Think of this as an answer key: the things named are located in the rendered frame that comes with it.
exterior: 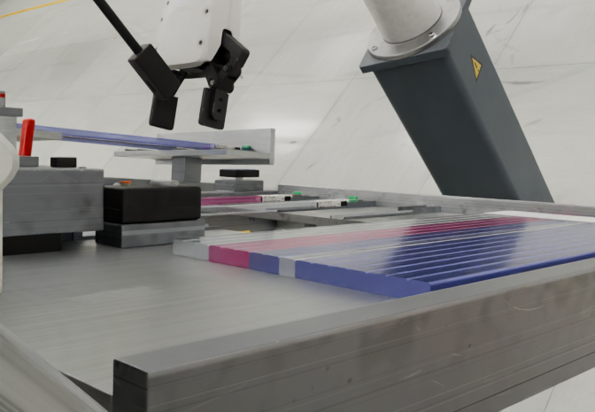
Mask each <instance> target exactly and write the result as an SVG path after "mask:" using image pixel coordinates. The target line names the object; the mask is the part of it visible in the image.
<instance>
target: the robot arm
mask: <svg viewBox="0 0 595 412"><path fill-rule="evenodd" d="M363 1H364V3H365V5H366V7H367V8H368V10H369V12H370V14H371V16H372V18H373V20H374V22H375V24H376V26H375V27H374V29H373V30H372V32H371V33H370V35H369V37H368V39H367V48H368V50H369V51H370V53H371V55H372V56H373V57H375V58H378V59H381V60H395V59H401V58H407V57H410V56H412V55H414V54H417V53H419V52H421V51H424V50H426V49H427V48H429V47H430V46H432V45H434V44H435V43H437V42H438V41H440V40H441V39H442V38H443V37H445V36H446V35H447V34H448V33H449V32H450V31H451V30H452V29H453V28H454V26H455V25H456V24H457V22H458V21H459V19H460V15H461V12H462V7H461V4H460V0H363ZM241 9H242V0H166V3H165V6H164V9H163V12H162V15H161V19H160V22H159V27H158V33H157V38H156V42H155V47H154V48H155V50H156V51H157V52H158V54H159V55H160V56H161V58H162V59H164V61H165V62H166V64H167V65H168V66H169V68H170V69H171V70H172V72H173V73H174V75H175V76H176V77H177V79H178V80H179V81H180V83H181V84H180V85H179V87H178V88H177V89H176V90H175V91H174V92H173V94H172V95H171V96H170V97H169V98H168V99H166V100H158V99H157V98H156V97H155V96H154V94H153V97H152V102H151V113H150V118H149V124H150V126H153V127H156V128H162V129H166V130H173V128H174V120H175V115H176V109H177V104H178V97H175V96H174V95H175V94H176V92H177V90H178V89H179V88H180V86H181V85H182V82H183V81H184V79H198V78H206V80H207V83H208V86H209V87H210V89H209V88H204V89H203V94H202V100H201V105H200V112H199V118H198V123H199V125H202V126H205V127H208V128H214V129H218V130H223V129H224V125H225V119H226V113H227V107H228V96H229V94H231V93H232V92H233V90H234V87H235V86H234V83H235V82H236V80H237V79H238V78H239V77H240V75H241V73H242V69H241V68H243V66H244V64H245V62H246V60H247V58H248V57H249V56H250V51H249V50H248V49H246V48H245V47H244V46H243V45H242V44H241V43H240V42H239V35H240V26H241ZM174 69H179V71H177V70H174Z"/></svg>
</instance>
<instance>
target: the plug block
mask: <svg viewBox="0 0 595 412"><path fill-rule="evenodd" d="M141 47H142V48H143V49H142V50H141V51H140V52H139V53H137V54H133V55H132V56H131V57H130V58H129V59H128V60H127V62H128V63H129V64H130V65H131V66H132V67H133V68H134V70H135V71H136V72H137V74H138V75H139V76H140V77H141V79H142V80H143V82H144V83H145V84H146V85H147V87H148V88H149V89H150V90H151V92H152V93H153V94H154V96H155V97H156V98H157V99H158V100H166V99H168V98H169V97H170V96H171V95H172V94H173V92H174V91H175V90H176V89H177V88H178V87H179V85H180V84H181V83H180V81H179V80H178V79H177V77H176V76H175V75H174V73H173V72H172V70H171V69H170V68H169V66H168V65H167V64H166V62H165V61H164V59H162V58H161V56H160V55H159V54H158V52H157V51H156V50H155V48H154V47H153V46H152V44H150V43H146V44H142V45H141Z"/></svg>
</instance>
